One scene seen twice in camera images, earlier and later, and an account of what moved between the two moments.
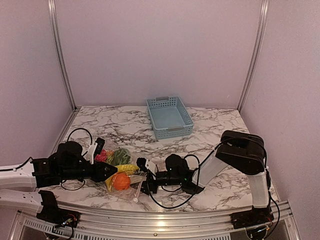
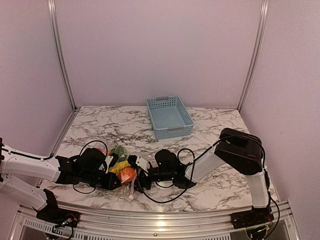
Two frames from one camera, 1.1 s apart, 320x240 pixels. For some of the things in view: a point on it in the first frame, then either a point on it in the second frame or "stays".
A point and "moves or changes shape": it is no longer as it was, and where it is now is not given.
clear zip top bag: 128,180 moves or changes shape
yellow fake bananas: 123,168 moves or changes shape
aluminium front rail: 105,227 stays
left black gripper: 99,174 -> 109,185
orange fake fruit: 121,181 moves or changes shape
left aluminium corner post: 61,52 stays
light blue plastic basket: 169,117 stays
